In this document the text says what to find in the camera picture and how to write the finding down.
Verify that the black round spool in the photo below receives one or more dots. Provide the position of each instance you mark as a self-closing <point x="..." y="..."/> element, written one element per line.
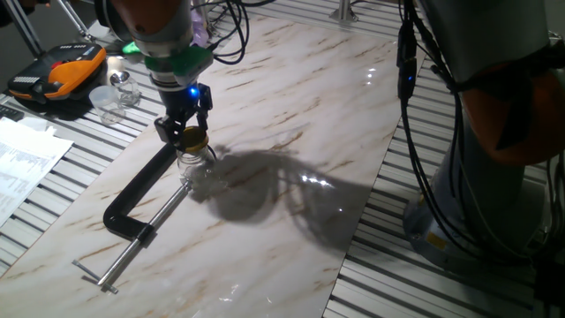
<point x="108" y="20"/>

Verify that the black computer keyboard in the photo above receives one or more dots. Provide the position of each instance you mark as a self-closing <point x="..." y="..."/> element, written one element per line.
<point x="9" y="113"/>

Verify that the purple plastic bag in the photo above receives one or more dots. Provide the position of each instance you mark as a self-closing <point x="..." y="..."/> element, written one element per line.
<point x="199" y="31"/>

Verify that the printed white paper sheets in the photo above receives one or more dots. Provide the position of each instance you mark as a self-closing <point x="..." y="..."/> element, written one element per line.
<point x="26" y="163"/>

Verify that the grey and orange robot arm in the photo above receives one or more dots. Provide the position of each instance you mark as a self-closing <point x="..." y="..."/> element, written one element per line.
<point x="485" y="26"/>

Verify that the small jar with silver lid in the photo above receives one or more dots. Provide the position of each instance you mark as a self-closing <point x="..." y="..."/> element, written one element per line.
<point x="128" y="90"/>

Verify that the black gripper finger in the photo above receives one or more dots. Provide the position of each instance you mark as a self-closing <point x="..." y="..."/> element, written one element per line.
<point x="204" y="99"/>
<point x="167" y="132"/>

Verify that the black metal C-clamp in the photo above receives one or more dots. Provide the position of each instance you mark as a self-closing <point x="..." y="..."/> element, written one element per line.
<point x="141" y="181"/>

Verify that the gold metal jar lid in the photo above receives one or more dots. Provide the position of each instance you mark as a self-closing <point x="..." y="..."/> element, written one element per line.
<point x="194" y="138"/>

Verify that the orange and black teach pendant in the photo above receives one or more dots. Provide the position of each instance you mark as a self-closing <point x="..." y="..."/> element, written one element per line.
<point x="66" y="70"/>

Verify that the marble pattern board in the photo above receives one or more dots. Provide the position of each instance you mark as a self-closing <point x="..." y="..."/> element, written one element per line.
<point x="287" y="247"/>

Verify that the grey metal strut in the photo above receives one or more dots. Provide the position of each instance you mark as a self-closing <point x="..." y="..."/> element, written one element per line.
<point x="22" y="26"/>
<point x="73" y="20"/>

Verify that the white plastic bottle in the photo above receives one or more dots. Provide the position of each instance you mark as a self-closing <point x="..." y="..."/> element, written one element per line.
<point x="115" y="66"/>

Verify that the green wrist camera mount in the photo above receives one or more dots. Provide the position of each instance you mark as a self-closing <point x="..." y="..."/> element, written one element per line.
<point x="185" y="62"/>

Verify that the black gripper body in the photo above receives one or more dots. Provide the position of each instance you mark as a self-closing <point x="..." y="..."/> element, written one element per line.
<point x="181" y="106"/>

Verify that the silver pole with base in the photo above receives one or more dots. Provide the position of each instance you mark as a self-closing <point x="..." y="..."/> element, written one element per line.
<point x="343" y="11"/>

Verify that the clear glass jar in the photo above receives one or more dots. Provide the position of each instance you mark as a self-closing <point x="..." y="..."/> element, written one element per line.
<point x="194" y="165"/>

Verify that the translucent plastic cup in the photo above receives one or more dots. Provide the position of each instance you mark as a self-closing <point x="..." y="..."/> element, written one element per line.
<point x="106" y="103"/>

